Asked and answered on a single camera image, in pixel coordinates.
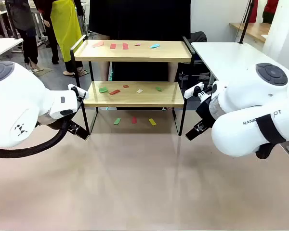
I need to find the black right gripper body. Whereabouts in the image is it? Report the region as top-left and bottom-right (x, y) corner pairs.
(195, 95), (219, 128)

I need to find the two-tier wood and black shelf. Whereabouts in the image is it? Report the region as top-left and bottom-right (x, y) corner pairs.
(69, 34), (196, 141)

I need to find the white table with round corner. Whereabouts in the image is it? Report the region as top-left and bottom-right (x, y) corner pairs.
(190, 42), (289, 85)

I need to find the grey floor mat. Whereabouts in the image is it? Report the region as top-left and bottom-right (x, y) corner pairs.
(31, 67), (53, 77)

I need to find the black office chair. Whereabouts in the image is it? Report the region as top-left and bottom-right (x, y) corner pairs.
(178, 31), (216, 90)

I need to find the wooden desk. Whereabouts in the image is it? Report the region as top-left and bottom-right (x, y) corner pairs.
(228, 22), (272, 44)

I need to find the black tripod pole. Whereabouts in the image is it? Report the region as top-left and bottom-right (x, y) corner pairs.
(238, 0), (255, 44)

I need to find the person with yellow apron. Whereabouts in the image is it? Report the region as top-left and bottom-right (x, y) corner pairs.
(35, 0), (86, 77)

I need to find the white side table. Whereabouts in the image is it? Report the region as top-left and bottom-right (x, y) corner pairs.
(0, 37), (24, 62)

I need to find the person in black clothes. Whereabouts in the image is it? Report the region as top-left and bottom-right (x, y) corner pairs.
(88, 0), (191, 111)

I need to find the person in red top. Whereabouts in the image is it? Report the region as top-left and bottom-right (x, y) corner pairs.
(262, 0), (279, 24)

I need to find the person in dark grey clothes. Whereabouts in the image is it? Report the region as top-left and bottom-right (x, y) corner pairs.
(4, 0), (45, 73)

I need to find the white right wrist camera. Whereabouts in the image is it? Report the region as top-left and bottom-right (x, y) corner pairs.
(184, 82), (212, 102)

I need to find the black braided cable hose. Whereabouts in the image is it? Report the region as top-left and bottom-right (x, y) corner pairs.
(0, 121), (72, 159)

